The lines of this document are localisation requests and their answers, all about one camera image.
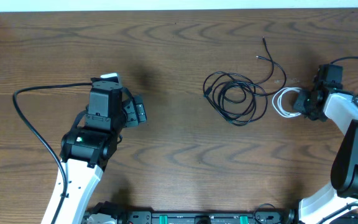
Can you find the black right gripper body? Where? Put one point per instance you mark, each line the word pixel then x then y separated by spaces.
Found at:
pixel 302 104

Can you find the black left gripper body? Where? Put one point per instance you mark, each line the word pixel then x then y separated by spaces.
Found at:
pixel 134 116

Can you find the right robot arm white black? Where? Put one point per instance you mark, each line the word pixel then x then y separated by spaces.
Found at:
pixel 328 100

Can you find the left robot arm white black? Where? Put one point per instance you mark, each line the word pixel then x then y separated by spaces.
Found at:
pixel 89 144

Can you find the black base rail green clamps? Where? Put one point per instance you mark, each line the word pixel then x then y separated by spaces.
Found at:
pixel 108 212

